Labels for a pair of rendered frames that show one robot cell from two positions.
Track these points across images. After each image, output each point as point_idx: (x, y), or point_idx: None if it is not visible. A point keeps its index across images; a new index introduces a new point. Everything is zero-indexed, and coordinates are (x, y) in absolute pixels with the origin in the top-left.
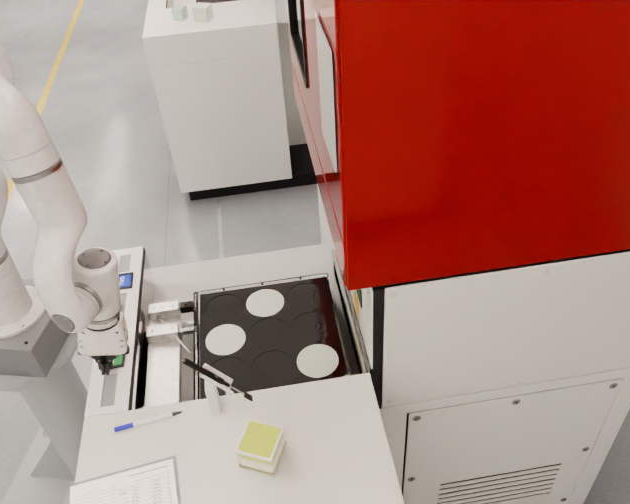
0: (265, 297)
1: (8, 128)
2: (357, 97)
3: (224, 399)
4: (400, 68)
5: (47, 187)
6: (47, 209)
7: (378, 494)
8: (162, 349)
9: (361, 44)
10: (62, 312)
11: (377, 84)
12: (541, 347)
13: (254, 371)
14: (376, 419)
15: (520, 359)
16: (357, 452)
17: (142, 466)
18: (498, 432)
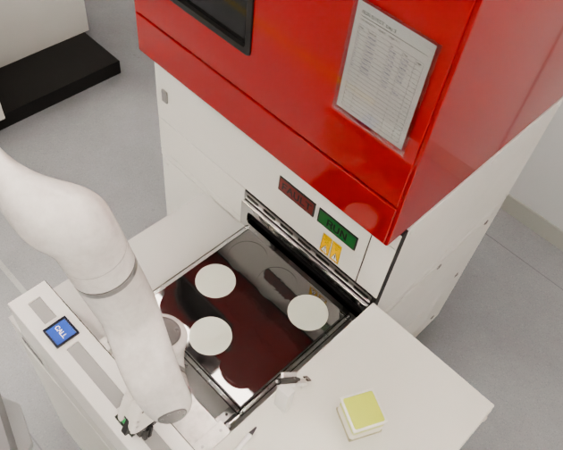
0: (211, 275)
1: (103, 240)
2: (457, 81)
3: None
4: (489, 45)
5: (137, 285)
6: (138, 309)
7: (458, 396)
8: None
9: (478, 35)
10: (177, 406)
11: (472, 64)
12: (466, 219)
13: (264, 351)
14: (410, 338)
15: (453, 234)
16: (419, 373)
17: None
18: (421, 295)
